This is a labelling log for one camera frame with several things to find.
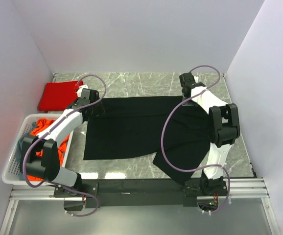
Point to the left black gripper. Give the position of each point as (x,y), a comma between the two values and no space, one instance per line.
(98,110)

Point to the black t shirt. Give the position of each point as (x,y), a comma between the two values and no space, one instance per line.
(136,126)

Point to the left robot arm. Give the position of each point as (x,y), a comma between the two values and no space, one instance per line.
(48,166)

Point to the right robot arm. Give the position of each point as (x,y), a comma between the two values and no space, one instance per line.
(223,130)

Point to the folded red t shirt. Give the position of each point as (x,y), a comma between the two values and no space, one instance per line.
(57,96)

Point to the orange t shirt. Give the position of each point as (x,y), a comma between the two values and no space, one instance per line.
(41,125)

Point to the grey blue t shirt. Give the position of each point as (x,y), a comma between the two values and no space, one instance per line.
(19,146)

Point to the black base beam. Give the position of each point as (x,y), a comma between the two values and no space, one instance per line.
(147,192)

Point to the white plastic laundry basket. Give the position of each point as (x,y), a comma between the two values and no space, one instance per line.
(11,172)

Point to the aluminium frame rail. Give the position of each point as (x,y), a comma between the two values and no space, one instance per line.
(243,188)

